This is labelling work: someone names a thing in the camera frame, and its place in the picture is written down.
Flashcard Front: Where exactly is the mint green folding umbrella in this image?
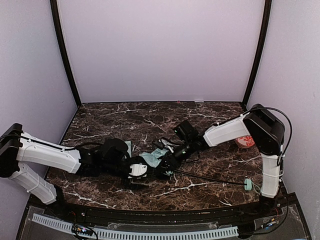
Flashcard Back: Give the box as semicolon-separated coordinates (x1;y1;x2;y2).
124;141;261;194

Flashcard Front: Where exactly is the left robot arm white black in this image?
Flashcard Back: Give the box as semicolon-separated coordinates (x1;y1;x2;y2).
0;123;150;205

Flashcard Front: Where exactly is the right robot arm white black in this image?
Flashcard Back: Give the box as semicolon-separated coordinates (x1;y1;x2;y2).
162;104;290;199

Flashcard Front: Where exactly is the small green circuit board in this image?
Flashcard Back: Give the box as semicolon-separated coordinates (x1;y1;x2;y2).
71;224;94;237

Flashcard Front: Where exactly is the red white patterned bowl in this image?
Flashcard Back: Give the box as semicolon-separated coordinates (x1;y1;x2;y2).
234;135;255;149

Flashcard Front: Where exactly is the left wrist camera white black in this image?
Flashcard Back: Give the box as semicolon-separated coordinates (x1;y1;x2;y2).
127;163;151;179

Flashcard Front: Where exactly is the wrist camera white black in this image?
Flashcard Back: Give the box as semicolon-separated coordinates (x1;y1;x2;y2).
127;163;151;179
152;137;178;153

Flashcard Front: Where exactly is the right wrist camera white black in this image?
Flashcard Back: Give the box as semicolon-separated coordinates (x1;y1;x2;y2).
152;137;178;153

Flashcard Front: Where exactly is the grey slotted cable duct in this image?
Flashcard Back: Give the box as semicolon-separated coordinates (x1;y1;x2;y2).
31;213;239;240

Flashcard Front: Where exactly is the black front frame rail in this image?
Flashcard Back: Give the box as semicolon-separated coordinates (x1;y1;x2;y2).
25;193;305;227

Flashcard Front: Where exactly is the right black corner post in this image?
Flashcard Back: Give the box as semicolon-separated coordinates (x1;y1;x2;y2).
241;0;273;109

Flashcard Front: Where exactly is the black corner post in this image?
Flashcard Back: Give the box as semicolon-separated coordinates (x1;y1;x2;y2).
49;0;82;108
241;0;273;109

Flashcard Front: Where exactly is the left black corner post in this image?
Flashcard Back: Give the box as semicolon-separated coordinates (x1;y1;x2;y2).
49;0;82;108

